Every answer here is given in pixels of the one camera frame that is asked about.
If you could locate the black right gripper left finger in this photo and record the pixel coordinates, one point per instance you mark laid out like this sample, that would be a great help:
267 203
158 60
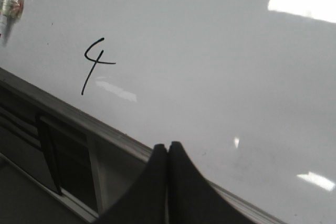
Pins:
144 201

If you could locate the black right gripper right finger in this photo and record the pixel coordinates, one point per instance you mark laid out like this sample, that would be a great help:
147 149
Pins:
191 199

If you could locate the white black dry-erase marker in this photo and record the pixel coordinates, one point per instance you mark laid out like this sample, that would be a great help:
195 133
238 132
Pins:
10 10

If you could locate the dark shelf unit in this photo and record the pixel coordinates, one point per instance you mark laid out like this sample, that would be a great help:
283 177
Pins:
54 154

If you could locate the white whiteboard with aluminium frame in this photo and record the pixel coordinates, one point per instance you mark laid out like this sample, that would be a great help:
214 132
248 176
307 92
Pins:
247 86

